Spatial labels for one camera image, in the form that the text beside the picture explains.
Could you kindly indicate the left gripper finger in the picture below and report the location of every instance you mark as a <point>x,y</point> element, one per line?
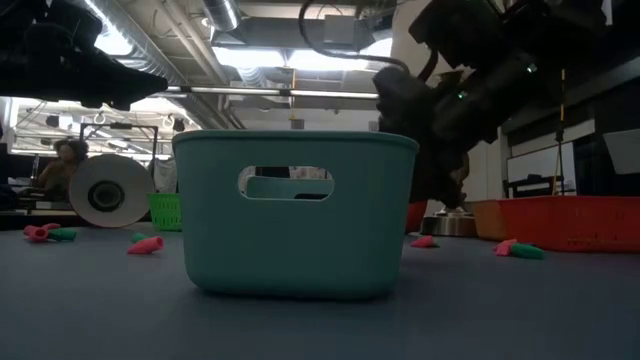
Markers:
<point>115,72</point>

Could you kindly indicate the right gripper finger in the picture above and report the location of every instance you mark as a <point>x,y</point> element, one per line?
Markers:
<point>442,175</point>

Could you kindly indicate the teal plastic bin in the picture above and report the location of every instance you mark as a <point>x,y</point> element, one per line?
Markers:
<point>295,240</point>

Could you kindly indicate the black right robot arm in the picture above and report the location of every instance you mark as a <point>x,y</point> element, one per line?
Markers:
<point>560,25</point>

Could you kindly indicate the white shade table lamp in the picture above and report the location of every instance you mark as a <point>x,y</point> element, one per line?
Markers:
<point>447,225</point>

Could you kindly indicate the black tripod stand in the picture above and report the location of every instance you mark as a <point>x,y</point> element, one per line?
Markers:
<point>560,136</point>

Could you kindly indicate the green eraser cap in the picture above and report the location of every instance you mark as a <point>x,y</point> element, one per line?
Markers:
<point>62,234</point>
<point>526,251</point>
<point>137,236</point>

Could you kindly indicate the person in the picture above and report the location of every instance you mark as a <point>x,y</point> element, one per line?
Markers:
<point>55,172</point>

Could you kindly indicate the red plastic basket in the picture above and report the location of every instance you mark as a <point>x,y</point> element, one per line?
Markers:
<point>550,222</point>

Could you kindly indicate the red desk lamp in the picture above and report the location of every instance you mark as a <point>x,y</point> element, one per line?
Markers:
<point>85,190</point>

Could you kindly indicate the long ceiling light bar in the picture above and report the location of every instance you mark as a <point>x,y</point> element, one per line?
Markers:
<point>240,91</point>

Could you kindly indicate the green plastic basket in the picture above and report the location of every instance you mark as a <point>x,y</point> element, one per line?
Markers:
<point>165,212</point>

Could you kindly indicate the gray panel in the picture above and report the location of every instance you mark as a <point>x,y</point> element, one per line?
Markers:
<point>625,152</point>

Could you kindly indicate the gray ceiling box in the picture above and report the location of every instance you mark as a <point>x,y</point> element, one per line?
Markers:
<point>342,32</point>

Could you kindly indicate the pink crayon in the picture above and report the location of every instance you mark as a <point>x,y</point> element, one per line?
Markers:
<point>51,226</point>

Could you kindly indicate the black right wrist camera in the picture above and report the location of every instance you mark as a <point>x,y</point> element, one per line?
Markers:
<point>460,30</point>

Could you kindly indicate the silver ventilation duct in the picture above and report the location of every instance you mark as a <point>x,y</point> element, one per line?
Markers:
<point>220,12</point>

